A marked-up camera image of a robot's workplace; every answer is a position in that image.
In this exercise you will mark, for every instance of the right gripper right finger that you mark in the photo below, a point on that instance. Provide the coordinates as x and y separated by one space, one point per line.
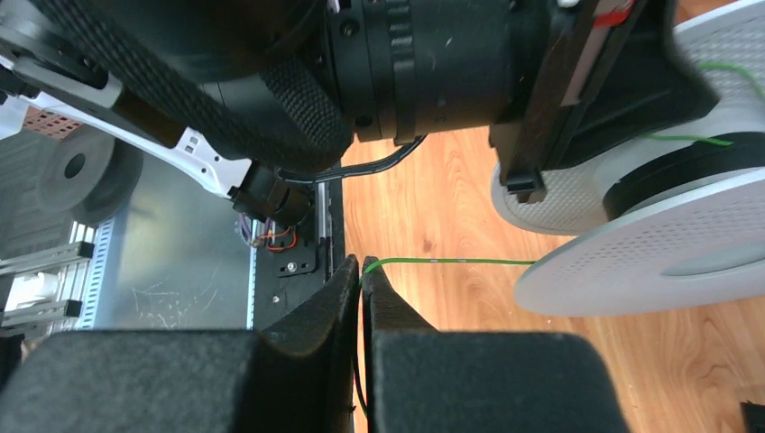
420 379

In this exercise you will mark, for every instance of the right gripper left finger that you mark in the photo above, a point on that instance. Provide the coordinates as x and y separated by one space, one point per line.
294 376

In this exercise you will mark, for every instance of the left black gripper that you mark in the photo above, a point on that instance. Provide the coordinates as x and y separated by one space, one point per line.
568 108

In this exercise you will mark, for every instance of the grey filament spool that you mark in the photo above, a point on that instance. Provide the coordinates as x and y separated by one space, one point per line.
670 219

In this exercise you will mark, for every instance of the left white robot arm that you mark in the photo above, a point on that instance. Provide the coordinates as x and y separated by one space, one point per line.
314 91

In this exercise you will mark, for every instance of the grey spool on floor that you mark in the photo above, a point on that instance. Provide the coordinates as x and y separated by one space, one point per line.
88 175

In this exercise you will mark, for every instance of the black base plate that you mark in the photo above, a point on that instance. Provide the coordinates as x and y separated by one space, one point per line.
298 252

